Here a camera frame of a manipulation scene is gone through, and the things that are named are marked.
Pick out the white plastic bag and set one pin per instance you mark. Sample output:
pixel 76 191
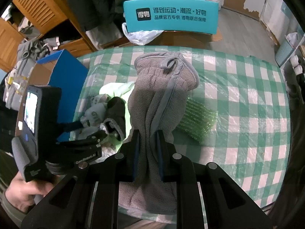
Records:
pixel 140 38

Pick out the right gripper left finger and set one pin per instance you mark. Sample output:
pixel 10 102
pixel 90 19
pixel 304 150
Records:
pixel 122 167

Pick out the green sparkly knit cloth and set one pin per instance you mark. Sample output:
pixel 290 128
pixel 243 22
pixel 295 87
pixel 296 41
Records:
pixel 197 120

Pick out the black hanging coat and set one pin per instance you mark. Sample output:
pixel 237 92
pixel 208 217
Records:
pixel 92 13

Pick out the teal shoe box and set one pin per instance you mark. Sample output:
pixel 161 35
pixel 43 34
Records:
pixel 198 16

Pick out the blue cardboard box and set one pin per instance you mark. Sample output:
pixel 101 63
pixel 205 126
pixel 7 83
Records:
pixel 63 70

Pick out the shoe rack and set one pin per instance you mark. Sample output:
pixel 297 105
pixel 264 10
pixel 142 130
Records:
pixel 296 39

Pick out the green checkered tablecloth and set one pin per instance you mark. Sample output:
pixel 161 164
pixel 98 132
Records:
pixel 251 138

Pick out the grey tote bag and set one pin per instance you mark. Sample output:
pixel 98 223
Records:
pixel 24 68

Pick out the grey fleece garment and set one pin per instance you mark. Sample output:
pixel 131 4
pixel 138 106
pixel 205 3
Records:
pixel 157 102

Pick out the wooden louvered wardrobe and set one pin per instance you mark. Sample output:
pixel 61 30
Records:
pixel 44 15

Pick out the grey clothes pile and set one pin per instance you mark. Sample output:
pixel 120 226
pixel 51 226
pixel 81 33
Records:
pixel 31 46

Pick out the person's left hand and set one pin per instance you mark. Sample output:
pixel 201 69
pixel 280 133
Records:
pixel 20 194

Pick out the light blue trash bin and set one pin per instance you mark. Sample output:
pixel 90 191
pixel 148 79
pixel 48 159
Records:
pixel 284 51

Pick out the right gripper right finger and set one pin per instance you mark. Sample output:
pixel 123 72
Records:
pixel 189 180

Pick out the brown cardboard box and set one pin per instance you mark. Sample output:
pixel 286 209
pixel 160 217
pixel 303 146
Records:
pixel 185 39

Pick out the white printed sock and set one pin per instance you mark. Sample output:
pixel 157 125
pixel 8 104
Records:
pixel 93 116

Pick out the black fuzzy sock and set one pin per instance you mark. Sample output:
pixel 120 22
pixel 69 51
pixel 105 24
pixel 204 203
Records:
pixel 114 119

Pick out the yellow cap plastic bottle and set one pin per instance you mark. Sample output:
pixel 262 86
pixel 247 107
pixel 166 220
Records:
pixel 19 83

